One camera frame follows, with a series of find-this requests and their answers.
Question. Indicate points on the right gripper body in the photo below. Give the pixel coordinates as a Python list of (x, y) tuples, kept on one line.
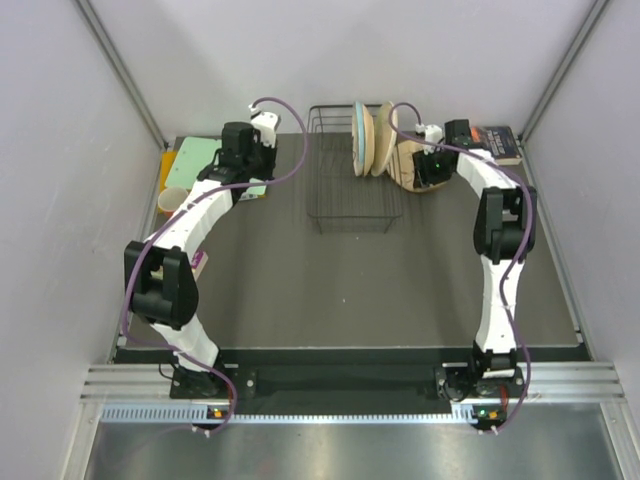
[(430, 169)]

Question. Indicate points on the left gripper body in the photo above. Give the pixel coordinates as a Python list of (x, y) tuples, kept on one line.
[(260, 162)]

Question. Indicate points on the bird plate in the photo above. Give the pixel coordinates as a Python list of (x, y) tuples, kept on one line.
[(401, 168), (370, 140)]

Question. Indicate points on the cream plate with sprig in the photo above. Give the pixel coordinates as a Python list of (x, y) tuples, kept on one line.
[(385, 138)]

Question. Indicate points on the blue and white plate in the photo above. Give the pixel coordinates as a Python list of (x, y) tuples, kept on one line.
[(358, 139)]

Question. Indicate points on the black wire dish rack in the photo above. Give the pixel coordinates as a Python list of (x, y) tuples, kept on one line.
[(337, 200)]

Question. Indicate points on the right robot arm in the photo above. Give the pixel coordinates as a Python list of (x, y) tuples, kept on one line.
[(503, 236)]

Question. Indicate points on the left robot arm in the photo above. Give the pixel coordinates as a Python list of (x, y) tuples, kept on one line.
[(164, 290)]

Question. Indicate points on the green paper folder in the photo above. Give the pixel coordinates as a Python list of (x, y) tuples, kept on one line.
[(193, 144)]

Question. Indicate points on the dark paperback book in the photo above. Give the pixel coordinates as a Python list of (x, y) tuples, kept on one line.
[(500, 142)]

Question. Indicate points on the yellow folder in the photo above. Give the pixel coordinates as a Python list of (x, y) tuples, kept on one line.
[(167, 165)]

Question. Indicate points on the orange mug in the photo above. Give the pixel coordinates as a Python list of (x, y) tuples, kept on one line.
[(170, 199)]

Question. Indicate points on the purple treehouse book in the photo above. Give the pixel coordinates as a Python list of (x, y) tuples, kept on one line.
[(198, 263)]

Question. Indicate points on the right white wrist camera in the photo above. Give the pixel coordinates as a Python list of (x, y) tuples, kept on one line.
[(428, 136)]

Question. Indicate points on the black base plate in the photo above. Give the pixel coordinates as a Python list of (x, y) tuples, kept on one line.
[(427, 381)]

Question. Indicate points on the aluminium front rail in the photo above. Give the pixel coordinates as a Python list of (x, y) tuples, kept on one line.
[(551, 382)]

